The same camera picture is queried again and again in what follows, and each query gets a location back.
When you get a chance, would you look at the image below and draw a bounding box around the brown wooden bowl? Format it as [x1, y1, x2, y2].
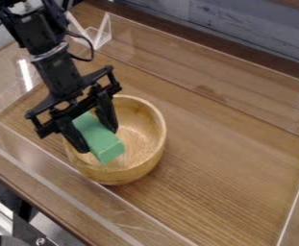
[63, 95, 168, 185]

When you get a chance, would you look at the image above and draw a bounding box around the black metal bracket with bolt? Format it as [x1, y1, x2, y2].
[13, 214, 58, 246]

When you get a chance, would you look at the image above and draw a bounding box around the clear acrylic tray enclosure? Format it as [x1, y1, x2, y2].
[0, 17, 299, 246]

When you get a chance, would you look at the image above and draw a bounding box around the clear acrylic corner bracket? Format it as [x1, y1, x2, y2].
[66, 12, 113, 50]

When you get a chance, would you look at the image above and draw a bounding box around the green rectangular block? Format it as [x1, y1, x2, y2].
[74, 111, 126, 163]

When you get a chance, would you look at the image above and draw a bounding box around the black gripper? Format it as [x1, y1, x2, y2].
[26, 48, 122, 154]

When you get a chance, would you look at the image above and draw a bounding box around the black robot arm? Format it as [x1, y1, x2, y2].
[0, 0, 121, 154]

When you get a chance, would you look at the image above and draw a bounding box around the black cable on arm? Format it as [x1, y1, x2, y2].
[65, 30, 97, 63]

